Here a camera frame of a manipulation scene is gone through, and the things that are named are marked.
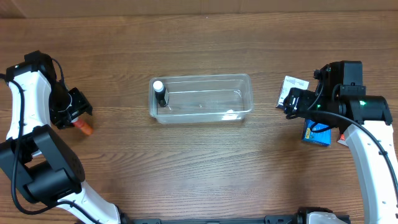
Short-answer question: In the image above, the white medicine box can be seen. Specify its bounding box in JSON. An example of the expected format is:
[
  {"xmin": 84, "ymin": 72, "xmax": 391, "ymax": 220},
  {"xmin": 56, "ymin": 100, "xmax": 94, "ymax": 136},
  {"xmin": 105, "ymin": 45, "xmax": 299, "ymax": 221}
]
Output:
[{"xmin": 275, "ymin": 76, "xmax": 309, "ymax": 109}]

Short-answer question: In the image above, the orange tube white cap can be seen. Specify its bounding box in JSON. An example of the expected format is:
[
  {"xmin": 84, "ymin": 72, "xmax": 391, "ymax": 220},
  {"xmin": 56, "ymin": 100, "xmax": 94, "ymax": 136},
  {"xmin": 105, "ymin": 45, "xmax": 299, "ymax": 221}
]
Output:
[{"xmin": 72, "ymin": 118, "xmax": 93, "ymax": 135}]

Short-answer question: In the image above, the blue medicine box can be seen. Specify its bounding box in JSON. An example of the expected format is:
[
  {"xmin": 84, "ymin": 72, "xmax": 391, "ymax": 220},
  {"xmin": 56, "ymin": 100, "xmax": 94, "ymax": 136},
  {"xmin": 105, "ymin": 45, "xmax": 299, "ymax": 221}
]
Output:
[{"xmin": 302, "ymin": 119, "xmax": 331, "ymax": 146}]

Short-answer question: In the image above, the red medicine box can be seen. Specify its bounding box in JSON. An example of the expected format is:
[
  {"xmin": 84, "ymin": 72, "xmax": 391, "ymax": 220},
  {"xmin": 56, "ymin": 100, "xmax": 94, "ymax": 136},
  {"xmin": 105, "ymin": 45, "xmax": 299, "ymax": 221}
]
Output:
[{"xmin": 337, "ymin": 134, "xmax": 347, "ymax": 146}]

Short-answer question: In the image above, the black bottle white cap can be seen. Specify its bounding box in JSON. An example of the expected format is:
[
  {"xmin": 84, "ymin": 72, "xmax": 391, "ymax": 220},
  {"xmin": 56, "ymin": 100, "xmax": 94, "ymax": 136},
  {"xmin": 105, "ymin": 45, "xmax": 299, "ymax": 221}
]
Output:
[{"xmin": 152, "ymin": 80, "xmax": 169, "ymax": 107}]

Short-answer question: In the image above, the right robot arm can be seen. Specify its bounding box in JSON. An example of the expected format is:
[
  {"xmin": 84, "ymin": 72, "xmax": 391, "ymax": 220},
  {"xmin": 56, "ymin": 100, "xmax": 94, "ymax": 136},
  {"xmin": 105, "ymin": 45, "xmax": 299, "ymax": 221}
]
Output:
[{"xmin": 283, "ymin": 60, "xmax": 397, "ymax": 223}]

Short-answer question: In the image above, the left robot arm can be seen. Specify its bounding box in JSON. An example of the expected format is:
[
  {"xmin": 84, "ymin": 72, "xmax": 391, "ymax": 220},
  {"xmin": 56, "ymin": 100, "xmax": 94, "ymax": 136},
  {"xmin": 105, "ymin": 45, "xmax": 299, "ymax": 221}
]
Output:
[{"xmin": 1, "ymin": 50, "xmax": 130, "ymax": 223}]

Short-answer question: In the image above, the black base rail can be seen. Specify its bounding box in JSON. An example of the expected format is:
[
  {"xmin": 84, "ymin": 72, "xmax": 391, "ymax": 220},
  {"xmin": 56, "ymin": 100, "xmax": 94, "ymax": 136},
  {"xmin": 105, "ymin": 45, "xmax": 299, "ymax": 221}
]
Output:
[{"xmin": 124, "ymin": 214, "xmax": 352, "ymax": 224}]

